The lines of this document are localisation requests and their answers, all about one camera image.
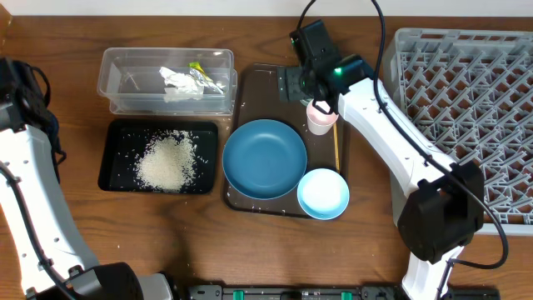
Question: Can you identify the dark blue plate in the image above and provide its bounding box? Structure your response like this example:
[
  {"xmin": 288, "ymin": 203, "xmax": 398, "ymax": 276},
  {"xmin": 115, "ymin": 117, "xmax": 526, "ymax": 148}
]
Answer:
[{"xmin": 222, "ymin": 119, "xmax": 307, "ymax": 200}]

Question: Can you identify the yellow green snack wrapper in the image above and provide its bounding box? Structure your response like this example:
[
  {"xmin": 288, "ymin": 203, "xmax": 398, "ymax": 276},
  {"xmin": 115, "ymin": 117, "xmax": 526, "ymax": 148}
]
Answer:
[{"xmin": 188, "ymin": 62, "xmax": 224, "ymax": 94}]

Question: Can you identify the white tissue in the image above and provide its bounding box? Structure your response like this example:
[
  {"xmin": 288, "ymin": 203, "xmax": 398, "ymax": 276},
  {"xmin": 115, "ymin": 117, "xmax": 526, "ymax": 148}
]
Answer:
[{"xmin": 159, "ymin": 67, "xmax": 204, "ymax": 103}]

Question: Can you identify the white rice pile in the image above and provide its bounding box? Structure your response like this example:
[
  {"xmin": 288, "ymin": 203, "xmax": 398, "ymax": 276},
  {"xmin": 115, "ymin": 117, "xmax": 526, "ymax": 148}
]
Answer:
[{"xmin": 134, "ymin": 130, "xmax": 197, "ymax": 192}]

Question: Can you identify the mint green bowl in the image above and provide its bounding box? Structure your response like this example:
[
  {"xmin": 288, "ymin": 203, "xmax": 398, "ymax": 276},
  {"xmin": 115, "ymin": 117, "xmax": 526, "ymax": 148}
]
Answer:
[{"xmin": 300, "ymin": 98, "xmax": 312, "ymax": 107}]

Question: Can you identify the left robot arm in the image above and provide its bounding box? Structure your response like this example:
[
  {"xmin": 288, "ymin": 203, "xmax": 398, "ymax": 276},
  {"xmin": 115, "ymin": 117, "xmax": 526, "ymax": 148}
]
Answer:
[{"xmin": 1, "ymin": 57, "xmax": 179, "ymax": 299}]

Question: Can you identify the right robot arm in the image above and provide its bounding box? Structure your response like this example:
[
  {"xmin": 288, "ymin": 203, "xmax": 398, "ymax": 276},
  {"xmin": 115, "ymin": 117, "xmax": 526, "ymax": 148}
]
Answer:
[{"xmin": 276, "ymin": 56, "xmax": 484, "ymax": 299}]

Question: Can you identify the grey dishwasher rack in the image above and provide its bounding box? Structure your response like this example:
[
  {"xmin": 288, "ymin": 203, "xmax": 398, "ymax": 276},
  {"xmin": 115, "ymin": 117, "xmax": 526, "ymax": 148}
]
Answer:
[{"xmin": 383, "ymin": 28, "xmax": 532, "ymax": 236}]

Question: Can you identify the brown serving tray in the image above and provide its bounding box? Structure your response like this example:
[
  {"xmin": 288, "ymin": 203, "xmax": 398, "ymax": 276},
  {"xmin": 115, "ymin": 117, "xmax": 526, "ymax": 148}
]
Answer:
[{"xmin": 222, "ymin": 63, "xmax": 350, "ymax": 219}]

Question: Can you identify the pink cup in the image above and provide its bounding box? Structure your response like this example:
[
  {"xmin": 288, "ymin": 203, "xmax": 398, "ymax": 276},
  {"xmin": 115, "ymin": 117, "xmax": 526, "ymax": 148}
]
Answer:
[{"xmin": 306, "ymin": 101, "xmax": 338, "ymax": 136}]

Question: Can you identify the wooden chopstick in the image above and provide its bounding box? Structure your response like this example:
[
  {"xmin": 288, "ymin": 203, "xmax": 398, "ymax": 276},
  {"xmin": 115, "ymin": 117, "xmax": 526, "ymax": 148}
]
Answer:
[{"xmin": 332, "ymin": 122, "xmax": 341, "ymax": 174}]

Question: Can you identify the light blue bowl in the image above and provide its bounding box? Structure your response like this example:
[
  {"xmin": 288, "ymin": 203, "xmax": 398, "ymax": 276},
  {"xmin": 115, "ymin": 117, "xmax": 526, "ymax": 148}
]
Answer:
[{"xmin": 296, "ymin": 168, "xmax": 350, "ymax": 220}]

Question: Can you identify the clear plastic bin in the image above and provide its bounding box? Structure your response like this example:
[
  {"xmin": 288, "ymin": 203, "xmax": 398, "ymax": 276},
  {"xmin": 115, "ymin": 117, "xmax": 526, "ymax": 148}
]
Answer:
[{"xmin": 97, "ymin": 47, "xmax": 237, "ymax": 116}]

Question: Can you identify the black tray bin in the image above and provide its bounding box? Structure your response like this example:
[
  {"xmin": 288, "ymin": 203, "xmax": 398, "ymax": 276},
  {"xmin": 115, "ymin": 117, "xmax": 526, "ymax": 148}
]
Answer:
[{"xmin": 97, "ymin": 119, "xmax": 218, "ymax": 194}]

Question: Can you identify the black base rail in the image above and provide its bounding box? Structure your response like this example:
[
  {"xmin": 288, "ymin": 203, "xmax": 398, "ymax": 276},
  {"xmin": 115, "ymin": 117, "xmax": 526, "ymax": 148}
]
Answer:
[{"xmin": 183, "ymin": 284, "xmax": 501, "ymax": 300}]

